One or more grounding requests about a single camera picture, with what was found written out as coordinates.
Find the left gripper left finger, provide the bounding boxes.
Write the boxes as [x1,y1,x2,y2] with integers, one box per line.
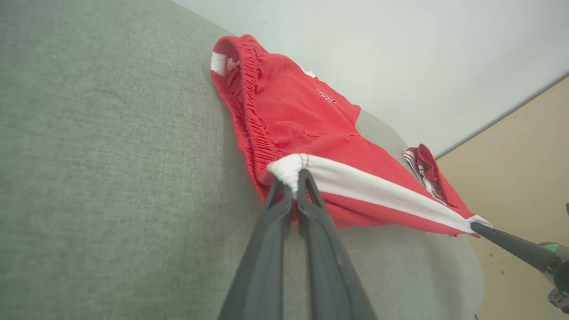
[218,178,293,320]

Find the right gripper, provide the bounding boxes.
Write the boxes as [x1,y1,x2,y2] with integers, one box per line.
[470,222,569,312]

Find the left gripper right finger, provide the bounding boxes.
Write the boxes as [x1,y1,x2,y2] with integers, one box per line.
[297,169,378,320]

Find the red Bulls basketball jersey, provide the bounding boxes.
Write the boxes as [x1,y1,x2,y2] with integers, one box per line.
[402,143,477,219]

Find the red shorts with white stripe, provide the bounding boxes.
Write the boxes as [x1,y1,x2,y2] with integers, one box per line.
[210,34,492,237]

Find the grey fabric sofa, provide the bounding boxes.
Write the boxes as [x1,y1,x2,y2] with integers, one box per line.
[0,0,485,320]

